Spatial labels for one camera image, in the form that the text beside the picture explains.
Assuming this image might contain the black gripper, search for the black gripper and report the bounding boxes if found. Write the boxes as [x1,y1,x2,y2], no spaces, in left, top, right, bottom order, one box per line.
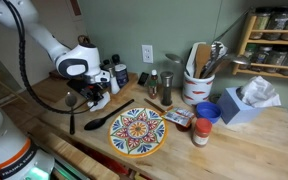
[82,83,106,108]

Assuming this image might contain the blue tissue box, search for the blue tissue box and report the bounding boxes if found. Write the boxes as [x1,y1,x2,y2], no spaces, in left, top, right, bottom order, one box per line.
[216,86,267,126]

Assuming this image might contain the crumpled white facial tissue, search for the crumpled white facial tissue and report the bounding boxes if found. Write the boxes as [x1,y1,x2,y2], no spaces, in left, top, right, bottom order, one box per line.
[238,75,282,108]

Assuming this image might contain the black plastic spoon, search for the black plastic spoon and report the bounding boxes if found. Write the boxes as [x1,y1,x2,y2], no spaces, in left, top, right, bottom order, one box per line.
[83,98,136,131]

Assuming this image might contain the white salt shaker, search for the white salt shaker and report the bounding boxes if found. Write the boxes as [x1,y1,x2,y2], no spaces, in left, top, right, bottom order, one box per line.
[109,73,121,95]

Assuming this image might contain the steel shaker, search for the steel shaker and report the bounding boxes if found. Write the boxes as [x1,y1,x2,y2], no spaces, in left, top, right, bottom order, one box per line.
[103,64,116,78]

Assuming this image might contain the wooden tray organiser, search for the wooden tray organiser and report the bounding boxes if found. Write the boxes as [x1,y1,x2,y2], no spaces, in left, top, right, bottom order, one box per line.
[108,71,139,103]

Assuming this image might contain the colourful painted ceramic plate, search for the colourful painted ceramic plate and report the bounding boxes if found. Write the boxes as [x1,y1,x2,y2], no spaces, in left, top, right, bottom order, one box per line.
[108,106,169,158]

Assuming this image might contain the small black phone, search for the small black phone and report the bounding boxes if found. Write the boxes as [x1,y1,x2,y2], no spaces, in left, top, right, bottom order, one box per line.
[137,71,150,86]

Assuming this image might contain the light wooden robot platform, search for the light wooden robot platform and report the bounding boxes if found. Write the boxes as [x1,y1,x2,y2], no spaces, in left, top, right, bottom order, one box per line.
[27,129,120,180]

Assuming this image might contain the thin wooden stick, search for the thin wooden stick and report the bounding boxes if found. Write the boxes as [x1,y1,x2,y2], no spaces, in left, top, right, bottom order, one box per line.
[143,97,167,114]

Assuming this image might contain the hot sauce bottle white cap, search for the hot sauce bottle white cap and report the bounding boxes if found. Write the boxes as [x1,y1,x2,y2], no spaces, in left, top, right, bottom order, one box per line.
[147,68,159,100]

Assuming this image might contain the steel pepper grinder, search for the steel pepper grinder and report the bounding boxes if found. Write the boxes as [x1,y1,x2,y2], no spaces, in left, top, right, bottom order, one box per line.
[159,70,175,107]

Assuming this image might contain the orange sauce packet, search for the orange sauce packet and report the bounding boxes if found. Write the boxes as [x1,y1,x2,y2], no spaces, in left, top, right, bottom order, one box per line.
[161,110,192,128]
[172,106,196,118]

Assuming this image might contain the metal ladle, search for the metal ladle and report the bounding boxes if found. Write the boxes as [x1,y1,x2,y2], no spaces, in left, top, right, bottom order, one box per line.
[210,53,252,78]
[164,52,191,77]

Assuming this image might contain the white crock red peppers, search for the white crock red peppers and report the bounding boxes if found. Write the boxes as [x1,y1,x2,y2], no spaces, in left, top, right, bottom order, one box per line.
[181,70,216,107]

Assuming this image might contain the white spatula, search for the white spatula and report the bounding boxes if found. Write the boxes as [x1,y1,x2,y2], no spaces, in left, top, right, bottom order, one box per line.
[185,41,207,78]

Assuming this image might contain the red-lid spice jar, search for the red-lid spice jar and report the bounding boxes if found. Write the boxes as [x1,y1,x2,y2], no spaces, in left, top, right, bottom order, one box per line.
[191,117,214,148]

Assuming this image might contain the blue bowl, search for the blue bowl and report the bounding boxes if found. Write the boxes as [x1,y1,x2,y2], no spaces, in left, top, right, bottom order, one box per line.
[195,101,223,124]

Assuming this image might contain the wooden spatula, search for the wooden spatula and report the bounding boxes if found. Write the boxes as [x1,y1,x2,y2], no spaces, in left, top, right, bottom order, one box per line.
[193,43,212,79]

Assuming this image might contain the metal tongs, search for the metal tongs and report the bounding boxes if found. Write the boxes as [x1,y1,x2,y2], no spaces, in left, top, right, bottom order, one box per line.
[200,40,229,79]

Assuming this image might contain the wooden spice rack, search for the wooden spice rack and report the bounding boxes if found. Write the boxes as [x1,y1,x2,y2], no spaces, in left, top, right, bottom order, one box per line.
[231,9,288,81]

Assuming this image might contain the glass jar green herbs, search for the glass jar green herbs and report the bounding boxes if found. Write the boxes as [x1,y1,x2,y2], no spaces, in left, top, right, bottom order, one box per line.
[249,8,272,40]

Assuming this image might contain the slotted metal spoon black handle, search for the slotted metal spoon black handle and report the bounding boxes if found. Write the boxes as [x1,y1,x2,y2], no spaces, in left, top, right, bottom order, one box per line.
[64,92,79,136]

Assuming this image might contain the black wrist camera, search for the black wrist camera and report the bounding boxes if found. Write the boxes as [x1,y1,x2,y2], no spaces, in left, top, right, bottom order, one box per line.
[66,78,91,96]

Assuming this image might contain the white wall outlet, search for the white wall outlet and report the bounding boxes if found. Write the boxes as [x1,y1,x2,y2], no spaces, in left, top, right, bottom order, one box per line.
[141,44,154,64]

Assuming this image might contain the aluminium frame rail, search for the aluminium frame rail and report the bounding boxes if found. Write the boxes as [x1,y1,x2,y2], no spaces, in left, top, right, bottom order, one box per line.
[52,156,92,180]

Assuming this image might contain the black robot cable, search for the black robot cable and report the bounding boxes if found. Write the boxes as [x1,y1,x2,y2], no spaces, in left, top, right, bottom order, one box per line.
[2,0,95,115]

